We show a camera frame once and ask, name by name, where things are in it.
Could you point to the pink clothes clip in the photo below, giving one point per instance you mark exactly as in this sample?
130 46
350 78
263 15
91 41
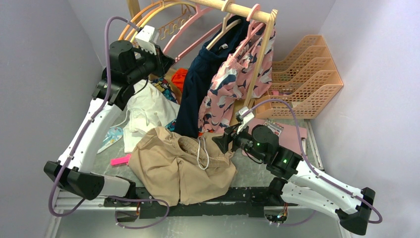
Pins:
120 161

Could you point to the peach notched hanger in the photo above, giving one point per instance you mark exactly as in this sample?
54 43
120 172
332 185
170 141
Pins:
173 26

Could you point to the colourful patterned garment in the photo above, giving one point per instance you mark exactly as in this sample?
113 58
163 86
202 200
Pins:
164 87

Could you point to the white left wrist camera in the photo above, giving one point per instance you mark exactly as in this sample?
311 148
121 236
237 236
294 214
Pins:
147 38

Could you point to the marker pen set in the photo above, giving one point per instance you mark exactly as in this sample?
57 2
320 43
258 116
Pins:
274 127

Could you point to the navy blue hanging garment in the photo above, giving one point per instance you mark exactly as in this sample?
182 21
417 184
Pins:
200 73

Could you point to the cream hanger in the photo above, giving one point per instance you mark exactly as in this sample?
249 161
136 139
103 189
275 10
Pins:
226 26

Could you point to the pink hanger with garment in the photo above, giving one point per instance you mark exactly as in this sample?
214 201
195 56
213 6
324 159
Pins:
245 35

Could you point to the blue toothbrush blister pack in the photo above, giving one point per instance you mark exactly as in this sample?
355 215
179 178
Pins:
113 135

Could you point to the peach mesh file organizer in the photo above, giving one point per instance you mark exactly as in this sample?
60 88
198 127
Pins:
307 79

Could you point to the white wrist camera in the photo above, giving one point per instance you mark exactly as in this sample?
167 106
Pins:
245 115
147 38

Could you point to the pink notched hanger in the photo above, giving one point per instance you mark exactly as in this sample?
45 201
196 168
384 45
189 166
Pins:
191 34

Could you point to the pink shark print garment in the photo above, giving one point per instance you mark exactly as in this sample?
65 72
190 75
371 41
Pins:
232 83

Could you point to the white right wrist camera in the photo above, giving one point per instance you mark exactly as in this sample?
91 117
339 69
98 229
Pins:
245 115

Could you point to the yellow hanger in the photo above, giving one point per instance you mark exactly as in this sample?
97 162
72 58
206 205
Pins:
158 7

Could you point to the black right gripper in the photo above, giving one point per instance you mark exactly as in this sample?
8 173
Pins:
223 141

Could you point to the white garment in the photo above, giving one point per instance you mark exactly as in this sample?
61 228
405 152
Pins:
148 109

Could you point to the pink clipboard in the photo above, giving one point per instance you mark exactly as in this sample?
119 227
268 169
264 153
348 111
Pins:
289 137

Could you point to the beige drawstring shorts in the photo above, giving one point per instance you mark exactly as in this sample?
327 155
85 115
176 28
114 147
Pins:
180 169

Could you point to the wooden clothes rack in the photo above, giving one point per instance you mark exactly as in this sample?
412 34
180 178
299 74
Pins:
268 19

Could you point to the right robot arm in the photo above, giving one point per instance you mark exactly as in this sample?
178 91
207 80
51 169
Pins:
299 182

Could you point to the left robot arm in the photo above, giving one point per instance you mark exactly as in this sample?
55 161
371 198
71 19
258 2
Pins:
126 65

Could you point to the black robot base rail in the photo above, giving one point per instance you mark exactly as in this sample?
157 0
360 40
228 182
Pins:
251 201

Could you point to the orange mesh garment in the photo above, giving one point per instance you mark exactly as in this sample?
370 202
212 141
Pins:
178 78

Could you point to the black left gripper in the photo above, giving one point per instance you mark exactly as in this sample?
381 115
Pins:
163 62

